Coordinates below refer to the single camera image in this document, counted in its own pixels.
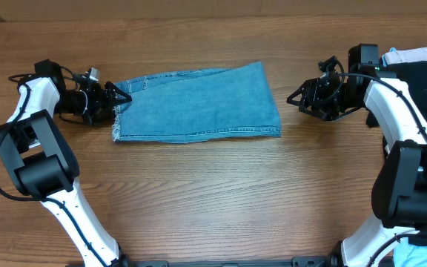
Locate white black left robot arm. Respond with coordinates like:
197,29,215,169
0,74,134,267

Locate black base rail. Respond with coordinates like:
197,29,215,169
133,256,331,267

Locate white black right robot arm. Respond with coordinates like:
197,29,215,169
287,56,427,266

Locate light blue denim jeans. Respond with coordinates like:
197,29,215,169
112,62,281,143

